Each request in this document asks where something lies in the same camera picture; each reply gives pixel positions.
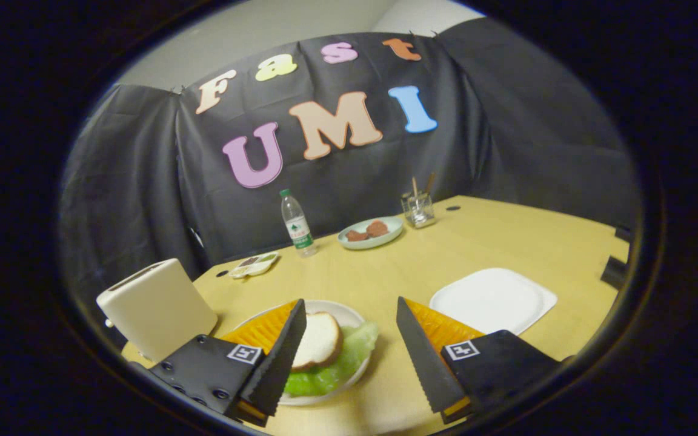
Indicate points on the pale green round plate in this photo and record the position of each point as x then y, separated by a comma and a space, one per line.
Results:
379, 241

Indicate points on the black backdrop cloth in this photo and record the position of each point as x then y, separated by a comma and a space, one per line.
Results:
506, 121

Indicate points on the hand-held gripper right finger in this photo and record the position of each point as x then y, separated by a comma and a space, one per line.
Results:
425, 357

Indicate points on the clear plastic water bottle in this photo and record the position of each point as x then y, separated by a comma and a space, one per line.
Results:
297, 227

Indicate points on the white square plate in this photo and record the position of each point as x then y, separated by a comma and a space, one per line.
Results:
488, 300

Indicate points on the wooden stick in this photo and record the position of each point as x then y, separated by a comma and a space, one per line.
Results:
414, 188
430, 183

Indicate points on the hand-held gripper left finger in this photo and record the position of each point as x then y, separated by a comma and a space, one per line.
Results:
276, 363

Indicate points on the green lettuce leaf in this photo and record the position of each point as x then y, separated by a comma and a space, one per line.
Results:
349, 354

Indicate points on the square utensil holder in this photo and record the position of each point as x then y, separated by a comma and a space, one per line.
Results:
419, 212

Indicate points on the black box-shaped object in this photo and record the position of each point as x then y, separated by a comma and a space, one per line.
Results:
614, 272

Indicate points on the white divided bean dish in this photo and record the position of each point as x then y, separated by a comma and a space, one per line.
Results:
255, 265

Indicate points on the white round bowl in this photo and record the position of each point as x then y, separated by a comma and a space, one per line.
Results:
346, 315

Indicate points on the white toaster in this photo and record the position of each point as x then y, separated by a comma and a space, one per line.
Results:
155, 309

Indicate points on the toasted bread slice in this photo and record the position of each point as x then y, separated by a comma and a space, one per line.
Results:
319, 339

